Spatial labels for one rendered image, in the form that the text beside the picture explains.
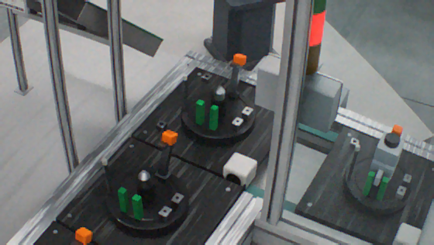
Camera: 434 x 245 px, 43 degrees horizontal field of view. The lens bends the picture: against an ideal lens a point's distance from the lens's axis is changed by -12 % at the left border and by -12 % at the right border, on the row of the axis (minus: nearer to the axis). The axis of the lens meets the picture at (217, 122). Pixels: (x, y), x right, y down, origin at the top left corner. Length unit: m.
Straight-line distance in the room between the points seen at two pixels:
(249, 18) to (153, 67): 0.27
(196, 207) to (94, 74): 0.56
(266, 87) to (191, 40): 0.71
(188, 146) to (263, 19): 0.42
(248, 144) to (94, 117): 0.39
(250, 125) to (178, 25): 0.56
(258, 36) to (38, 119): 0.55
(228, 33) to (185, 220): 0.55
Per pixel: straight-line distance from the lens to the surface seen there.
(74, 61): 1.54
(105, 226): 1.02
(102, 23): 1.14
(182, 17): 1.67
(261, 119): 1.19
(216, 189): 1.06
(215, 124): 1.12
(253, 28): 1.42
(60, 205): 1.07
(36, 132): 1.36
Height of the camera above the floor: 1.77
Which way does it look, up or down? 43 degrees down
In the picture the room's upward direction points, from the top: 2 degrees clockwise
